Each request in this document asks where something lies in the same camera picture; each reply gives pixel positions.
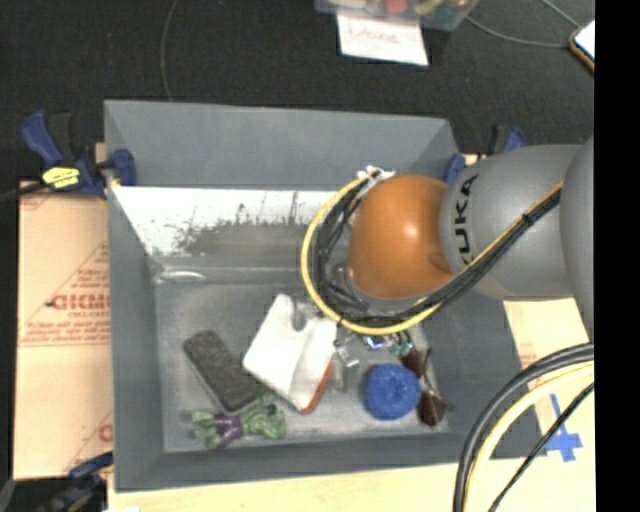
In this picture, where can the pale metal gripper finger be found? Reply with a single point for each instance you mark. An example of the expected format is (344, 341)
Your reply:
(344, 377)

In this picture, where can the blue round scrubber ball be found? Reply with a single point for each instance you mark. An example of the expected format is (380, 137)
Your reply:
(391, 391)

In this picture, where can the white box with orange edge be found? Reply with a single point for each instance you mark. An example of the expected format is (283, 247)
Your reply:
(285, 355)

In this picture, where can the brown sunglasses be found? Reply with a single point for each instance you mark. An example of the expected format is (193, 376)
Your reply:
(433, 407)

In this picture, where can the green and purple toy figure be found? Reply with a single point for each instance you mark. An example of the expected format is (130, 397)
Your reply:
(250, 420)

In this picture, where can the dark grey flat block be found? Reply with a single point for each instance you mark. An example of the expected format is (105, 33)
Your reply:
(222, 370)

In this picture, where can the grey metal bin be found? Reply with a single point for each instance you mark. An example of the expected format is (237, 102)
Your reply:
(200, 150)

